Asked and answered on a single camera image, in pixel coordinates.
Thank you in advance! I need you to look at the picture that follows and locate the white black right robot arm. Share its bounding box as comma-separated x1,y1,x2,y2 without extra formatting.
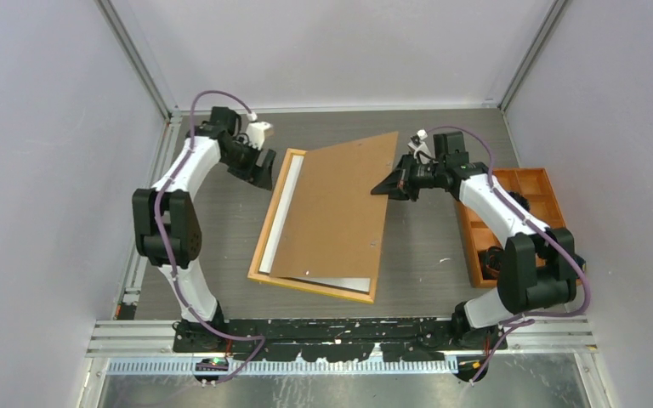
370,126,583,349

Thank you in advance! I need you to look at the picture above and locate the aluminium rail front edge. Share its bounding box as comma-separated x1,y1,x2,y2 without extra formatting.
87,317,598,376

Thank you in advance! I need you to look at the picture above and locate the dark rolled tie with blue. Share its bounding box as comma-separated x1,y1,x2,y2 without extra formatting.
508,191,531,212

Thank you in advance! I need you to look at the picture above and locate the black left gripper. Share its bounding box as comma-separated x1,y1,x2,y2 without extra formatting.
222,138,275,190

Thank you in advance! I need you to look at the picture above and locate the yellow wooden picture frame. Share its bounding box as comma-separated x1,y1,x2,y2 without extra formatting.
247,147,378,306

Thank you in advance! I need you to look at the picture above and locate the dark rolled tie yellow pattern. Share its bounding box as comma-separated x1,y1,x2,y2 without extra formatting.
573,254,586,274

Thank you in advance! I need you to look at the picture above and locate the building and sky photo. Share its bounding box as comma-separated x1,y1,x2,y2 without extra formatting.
258,155,372,294

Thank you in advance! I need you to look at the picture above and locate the brown fibreboard backing board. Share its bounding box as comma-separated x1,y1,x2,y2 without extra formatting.
270,132,399,278

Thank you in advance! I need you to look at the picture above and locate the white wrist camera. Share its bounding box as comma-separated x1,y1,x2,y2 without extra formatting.
407,129,434,164
245,121,275,150

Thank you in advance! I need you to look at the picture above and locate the brown wooden compartment tray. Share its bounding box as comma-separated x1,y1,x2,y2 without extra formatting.
454,167,565,289

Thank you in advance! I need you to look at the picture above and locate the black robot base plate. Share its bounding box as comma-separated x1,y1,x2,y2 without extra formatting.
171,317,501,363

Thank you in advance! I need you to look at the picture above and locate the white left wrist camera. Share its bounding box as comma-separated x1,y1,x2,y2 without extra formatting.
245,121,275,150

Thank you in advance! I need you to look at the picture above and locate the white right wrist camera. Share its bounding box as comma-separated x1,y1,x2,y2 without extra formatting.
407,129,434,164

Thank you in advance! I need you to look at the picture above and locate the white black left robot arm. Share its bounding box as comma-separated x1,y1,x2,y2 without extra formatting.
132,106,275,352

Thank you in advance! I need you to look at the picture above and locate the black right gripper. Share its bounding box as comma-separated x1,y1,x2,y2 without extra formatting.
372,151,446,202

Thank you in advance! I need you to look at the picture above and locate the dark rolled tie brown pattern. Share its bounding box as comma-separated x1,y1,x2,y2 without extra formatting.
478,246,503,280

